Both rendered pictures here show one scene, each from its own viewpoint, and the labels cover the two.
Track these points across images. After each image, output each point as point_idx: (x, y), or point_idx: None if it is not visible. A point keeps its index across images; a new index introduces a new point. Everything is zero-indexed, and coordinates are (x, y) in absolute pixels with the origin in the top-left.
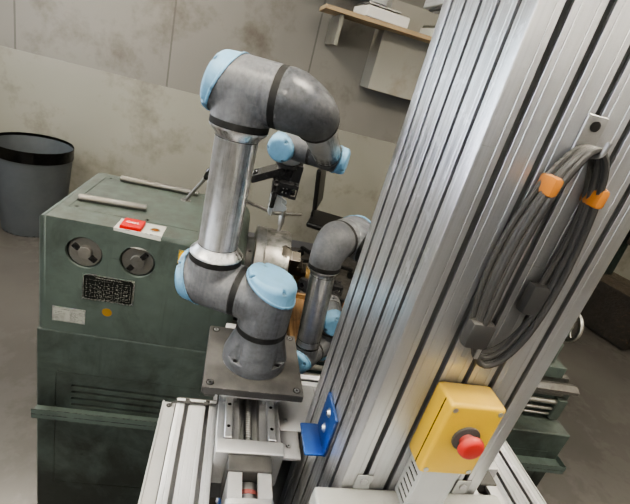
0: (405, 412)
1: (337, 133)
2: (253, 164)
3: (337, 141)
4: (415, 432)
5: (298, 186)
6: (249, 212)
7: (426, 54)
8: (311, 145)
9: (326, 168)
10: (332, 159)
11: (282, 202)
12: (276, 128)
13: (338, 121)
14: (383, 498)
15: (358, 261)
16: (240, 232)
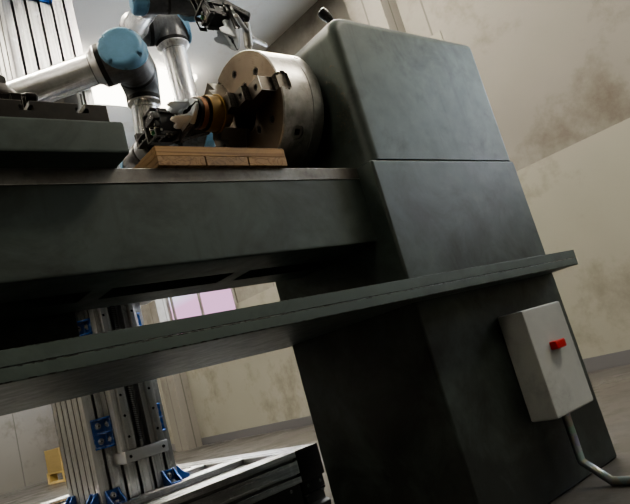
0: None
1: (127, 15)
2: (165, 62)
3: (128, 16)
4: None
5: (194, 17)
6: (325, 30)
7: (74, 13)
8: (141, 32)
9: (147, 16)
10: (136, 18)
11: (224, 30)
12: (148, 46)
13: (119, 26)
14: None
15: (94, 104)
16: (175, 100)
